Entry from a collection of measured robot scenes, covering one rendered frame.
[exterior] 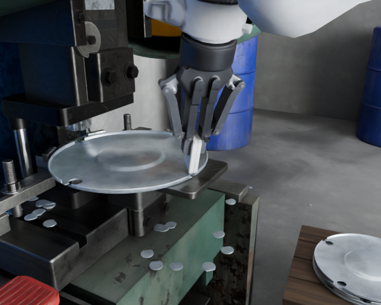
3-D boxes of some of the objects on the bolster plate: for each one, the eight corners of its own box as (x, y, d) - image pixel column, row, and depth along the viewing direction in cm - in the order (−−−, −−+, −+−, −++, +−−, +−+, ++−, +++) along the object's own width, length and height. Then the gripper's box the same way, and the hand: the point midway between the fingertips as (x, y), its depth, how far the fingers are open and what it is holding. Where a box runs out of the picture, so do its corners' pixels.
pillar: (35, 175, 75) (25, 105, 70) (26, 179, 73) (14, 108, 68) (28, 172, 76) (16, 104, 71) (19, 177, 74) (6, 106, 69)
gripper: (169, 46, 45) (158, 188, 60) (266, 44, 49) (233, 177, 64) (155, 22, 51) (148, 158, 66) (243, 22, 55) (218, 150, 70)
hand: (192, 152), depth 63 cm, fingers closed
